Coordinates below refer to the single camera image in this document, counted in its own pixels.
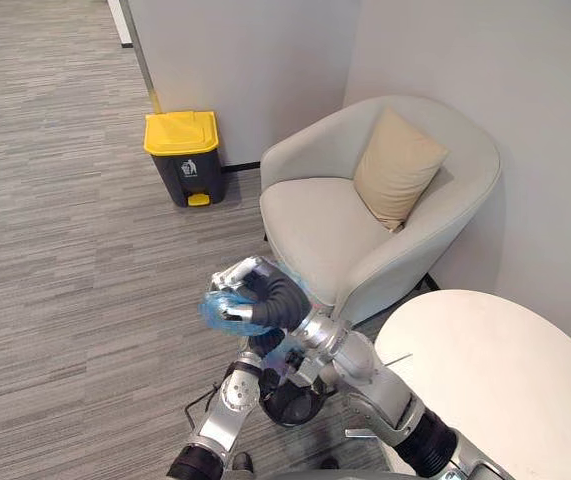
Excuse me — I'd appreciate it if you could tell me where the grey robot body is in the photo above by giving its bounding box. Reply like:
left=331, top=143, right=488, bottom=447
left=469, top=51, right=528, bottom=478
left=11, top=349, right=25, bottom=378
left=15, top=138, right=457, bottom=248
left=232, top=449, right=471, bottom=480

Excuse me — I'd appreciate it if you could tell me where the metal partition frame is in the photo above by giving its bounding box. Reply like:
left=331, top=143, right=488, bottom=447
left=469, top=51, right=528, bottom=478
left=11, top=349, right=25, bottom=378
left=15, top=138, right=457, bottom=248
left=106, top=0, right=162, bottom=114

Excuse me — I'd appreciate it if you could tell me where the black cable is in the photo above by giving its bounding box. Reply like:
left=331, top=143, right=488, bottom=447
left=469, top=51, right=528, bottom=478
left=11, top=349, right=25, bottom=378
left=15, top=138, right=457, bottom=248
left=182, top=382, right=227, bottom=435

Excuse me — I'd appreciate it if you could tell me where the small black bin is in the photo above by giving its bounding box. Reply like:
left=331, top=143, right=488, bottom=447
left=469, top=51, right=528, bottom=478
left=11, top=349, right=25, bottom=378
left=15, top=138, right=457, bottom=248
left=258, top=368, right=337, bottom=428

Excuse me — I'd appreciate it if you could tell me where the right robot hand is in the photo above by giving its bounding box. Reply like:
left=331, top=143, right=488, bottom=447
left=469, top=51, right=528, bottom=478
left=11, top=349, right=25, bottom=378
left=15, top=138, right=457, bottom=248
left=207, top=255, right=312, bottom=333

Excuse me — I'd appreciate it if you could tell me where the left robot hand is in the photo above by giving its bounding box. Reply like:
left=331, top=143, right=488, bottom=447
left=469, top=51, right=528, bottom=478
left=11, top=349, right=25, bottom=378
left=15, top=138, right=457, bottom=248
left=247, top=327, right=287, bottom=359

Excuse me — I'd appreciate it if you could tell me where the light grey armchair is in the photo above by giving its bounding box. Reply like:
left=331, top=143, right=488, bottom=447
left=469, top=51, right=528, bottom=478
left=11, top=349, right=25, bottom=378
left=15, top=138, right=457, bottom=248
left=258, top=95, right=503, bottom=329

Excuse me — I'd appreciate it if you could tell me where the grey trash can yellow lid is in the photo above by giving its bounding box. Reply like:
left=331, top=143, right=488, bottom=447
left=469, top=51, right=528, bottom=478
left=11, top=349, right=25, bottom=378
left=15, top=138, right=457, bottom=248
left=143, top=110, right=230, bottom=209

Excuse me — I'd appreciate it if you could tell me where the beige cushion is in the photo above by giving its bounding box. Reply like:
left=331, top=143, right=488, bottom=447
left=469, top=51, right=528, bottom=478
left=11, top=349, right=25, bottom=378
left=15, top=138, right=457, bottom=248
left=352, top=106, right=450, bottom=233

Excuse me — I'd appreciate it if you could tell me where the blue plastic trash bag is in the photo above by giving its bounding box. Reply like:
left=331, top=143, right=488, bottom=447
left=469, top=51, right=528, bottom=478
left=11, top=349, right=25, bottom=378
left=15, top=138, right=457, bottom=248
left=198, top=259, right=316, bottom=387

